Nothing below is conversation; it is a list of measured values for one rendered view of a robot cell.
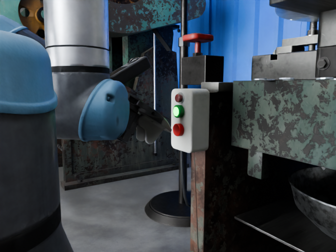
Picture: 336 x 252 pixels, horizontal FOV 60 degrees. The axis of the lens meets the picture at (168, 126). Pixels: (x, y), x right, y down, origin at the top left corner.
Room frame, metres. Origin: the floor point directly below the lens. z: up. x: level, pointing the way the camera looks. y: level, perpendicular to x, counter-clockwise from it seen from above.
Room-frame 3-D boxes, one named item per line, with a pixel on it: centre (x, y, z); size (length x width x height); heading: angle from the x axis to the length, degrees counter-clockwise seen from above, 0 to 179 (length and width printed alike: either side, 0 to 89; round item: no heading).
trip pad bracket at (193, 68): (0.75, -0.09, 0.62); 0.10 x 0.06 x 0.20; 34
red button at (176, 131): (0.62, -0.02, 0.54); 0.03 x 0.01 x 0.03; 34
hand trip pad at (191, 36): (0.77, -0.08, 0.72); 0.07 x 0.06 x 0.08; 124
